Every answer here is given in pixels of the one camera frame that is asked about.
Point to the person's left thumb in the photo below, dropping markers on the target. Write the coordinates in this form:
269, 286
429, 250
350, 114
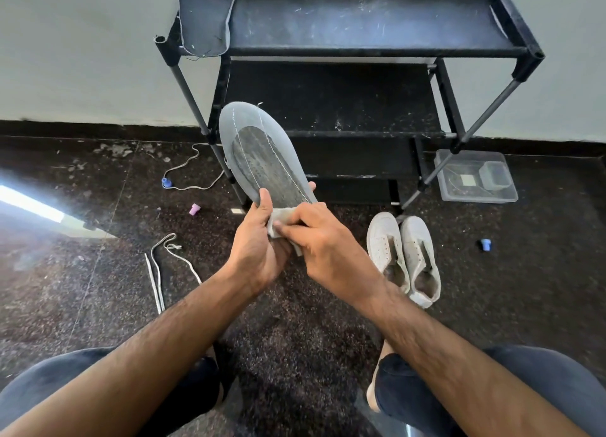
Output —
266, 207

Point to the person's right hand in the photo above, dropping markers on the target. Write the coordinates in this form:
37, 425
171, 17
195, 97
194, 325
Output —
331, 252

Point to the person's left hand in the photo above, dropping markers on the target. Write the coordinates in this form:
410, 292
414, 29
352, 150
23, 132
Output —
253, 254

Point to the small clear tray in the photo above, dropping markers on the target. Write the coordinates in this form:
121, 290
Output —
494, 174

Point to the dark grey shoe insole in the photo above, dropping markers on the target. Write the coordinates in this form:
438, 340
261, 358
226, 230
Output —
206, 10

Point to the person's right leg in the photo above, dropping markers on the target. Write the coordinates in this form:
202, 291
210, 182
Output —
544, 380

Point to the person's left leg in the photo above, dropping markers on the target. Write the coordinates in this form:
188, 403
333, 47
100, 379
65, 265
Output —
38, 389

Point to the small pink cap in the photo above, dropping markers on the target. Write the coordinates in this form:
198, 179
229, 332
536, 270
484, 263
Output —
194, 209

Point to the person's leg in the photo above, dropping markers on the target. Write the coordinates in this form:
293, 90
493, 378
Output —
544, 380
38, 389

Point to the clear plastic container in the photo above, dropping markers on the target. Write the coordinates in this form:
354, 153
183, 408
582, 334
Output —
473, 178

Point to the white shoelace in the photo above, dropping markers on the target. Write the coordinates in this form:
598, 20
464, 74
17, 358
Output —
187, 261
155, 280

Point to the white sneaker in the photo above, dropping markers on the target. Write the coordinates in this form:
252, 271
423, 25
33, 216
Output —
384, 245
421, 257

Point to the black shoe rack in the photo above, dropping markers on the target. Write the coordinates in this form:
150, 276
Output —
360, 20

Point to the person's right thumb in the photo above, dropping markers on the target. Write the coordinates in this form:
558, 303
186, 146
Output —
289, 232

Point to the small grey cloth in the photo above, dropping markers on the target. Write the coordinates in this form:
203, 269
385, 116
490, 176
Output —
279, 216

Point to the person's left forearm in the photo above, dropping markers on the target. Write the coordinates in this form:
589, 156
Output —
142, 356

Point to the person's right forearm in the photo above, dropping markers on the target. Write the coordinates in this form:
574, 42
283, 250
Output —
449, 365

